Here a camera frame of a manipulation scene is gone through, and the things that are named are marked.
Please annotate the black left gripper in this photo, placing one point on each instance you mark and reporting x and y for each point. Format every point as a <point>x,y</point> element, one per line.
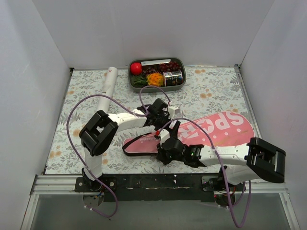
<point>158,108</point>

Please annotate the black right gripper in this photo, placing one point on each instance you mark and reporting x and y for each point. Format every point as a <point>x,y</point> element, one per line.
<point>171,135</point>

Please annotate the pink racket cover bag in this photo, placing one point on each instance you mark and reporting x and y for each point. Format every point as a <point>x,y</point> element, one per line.
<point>225,129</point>

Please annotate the white shuttlecock tube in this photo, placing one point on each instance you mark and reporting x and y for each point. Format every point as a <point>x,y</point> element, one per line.
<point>108,89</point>

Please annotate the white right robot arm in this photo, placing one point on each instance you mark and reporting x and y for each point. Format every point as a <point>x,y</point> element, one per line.
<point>257,159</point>

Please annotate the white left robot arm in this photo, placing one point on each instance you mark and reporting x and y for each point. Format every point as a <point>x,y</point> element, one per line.
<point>98,133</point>

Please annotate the floral table mat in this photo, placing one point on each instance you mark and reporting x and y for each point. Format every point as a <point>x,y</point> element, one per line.
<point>206,92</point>

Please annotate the shiny patterned can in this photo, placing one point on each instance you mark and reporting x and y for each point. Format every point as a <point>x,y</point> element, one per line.
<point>173,78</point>

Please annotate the orange flower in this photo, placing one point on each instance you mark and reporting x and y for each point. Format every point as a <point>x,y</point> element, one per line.
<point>155,79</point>

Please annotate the green leafy sprig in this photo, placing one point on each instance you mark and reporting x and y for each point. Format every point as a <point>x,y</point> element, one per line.
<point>139,81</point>

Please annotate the dark red grapes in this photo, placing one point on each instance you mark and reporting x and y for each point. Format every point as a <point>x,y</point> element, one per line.
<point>160,68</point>

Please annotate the white label strip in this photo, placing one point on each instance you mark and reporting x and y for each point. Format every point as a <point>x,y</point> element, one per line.
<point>155,62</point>

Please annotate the red apple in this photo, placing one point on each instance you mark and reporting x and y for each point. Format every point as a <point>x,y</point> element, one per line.
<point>136,68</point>

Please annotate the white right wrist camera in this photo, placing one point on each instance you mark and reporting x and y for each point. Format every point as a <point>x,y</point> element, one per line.
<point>162,135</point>

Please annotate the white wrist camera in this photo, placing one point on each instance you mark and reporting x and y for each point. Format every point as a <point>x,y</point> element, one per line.
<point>162,135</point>
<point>173,110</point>

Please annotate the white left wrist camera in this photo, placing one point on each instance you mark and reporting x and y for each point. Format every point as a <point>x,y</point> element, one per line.
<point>173,110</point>

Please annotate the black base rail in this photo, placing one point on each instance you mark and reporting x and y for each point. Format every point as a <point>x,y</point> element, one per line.
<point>156,187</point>

